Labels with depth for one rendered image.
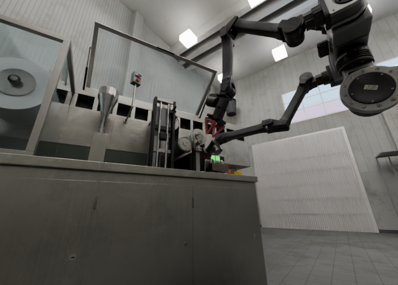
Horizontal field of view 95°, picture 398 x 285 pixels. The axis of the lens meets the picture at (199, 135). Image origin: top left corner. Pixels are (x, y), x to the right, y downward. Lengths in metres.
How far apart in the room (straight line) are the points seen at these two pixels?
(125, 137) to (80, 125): 0.34
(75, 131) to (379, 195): 7.18
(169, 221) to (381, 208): 6.68
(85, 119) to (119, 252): 1.07
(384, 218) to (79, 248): 7.06
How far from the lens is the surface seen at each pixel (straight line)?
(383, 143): 7.57
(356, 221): 7.22
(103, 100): 1.49
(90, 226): 0.99
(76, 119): 1.71
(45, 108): 1.14
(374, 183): 7.31
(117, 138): 1.67
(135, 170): 0.99
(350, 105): 0.99
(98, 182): 0.99
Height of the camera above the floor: 0.70
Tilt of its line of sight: 21 degrees up
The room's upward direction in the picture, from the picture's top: 1 degrees counter-clockwise
